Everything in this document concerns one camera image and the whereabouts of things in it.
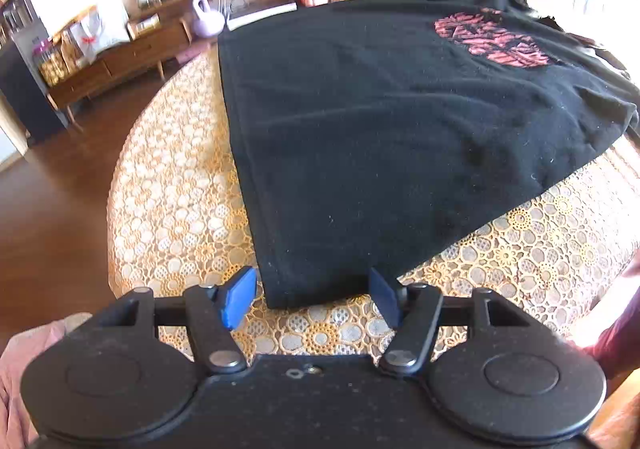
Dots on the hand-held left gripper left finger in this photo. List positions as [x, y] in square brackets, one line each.
[237, 296]

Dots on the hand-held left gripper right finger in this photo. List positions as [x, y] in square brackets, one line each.
[385, 299]

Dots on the black T-shirt pink print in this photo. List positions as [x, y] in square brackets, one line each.
[375, 129]

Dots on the pink flat box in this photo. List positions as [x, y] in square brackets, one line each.
[186, 56]

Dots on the wooden TV stand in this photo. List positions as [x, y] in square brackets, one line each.
[145, 46]

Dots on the purple kettlebell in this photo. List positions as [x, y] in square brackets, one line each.
[207, 21]

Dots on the white flat set-top box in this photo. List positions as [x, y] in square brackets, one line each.
[260, 15]

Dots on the small white yellow box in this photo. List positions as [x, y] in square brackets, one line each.
[144, 26]

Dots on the black mini fridge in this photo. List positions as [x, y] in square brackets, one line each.
[25, 99]

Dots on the snack bag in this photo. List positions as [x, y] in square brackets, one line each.
[71, 51]

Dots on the cookie jar pink lid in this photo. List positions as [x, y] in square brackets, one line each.
[50, 66]

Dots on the white shopping bag red print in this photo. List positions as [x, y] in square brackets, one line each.
[97, 34]

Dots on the black coffee machine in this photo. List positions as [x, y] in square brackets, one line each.
[20, 11]

